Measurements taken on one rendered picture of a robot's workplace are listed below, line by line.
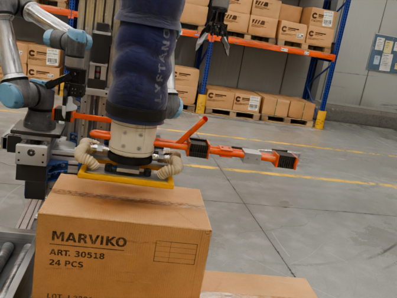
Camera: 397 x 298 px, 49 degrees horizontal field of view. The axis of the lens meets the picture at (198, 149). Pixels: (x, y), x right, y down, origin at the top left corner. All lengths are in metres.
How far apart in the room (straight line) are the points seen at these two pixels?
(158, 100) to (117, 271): 0.62
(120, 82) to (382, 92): 10.92
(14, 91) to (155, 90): 0.75
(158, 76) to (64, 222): 0.59
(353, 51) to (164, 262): 10.32
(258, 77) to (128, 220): 9.30
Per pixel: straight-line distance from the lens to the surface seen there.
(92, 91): 2.25
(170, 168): 1.57
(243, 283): 2.09
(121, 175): 1.57
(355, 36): 11.58
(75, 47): 1.85
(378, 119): 12.11
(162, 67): 1.54
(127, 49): 1.53
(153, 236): 1.56
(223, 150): 1.67
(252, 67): 10.60
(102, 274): 1.64
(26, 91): 2.10
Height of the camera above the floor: 1.61
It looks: 15 degrees down
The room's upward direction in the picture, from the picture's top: 10 degrees clockwise
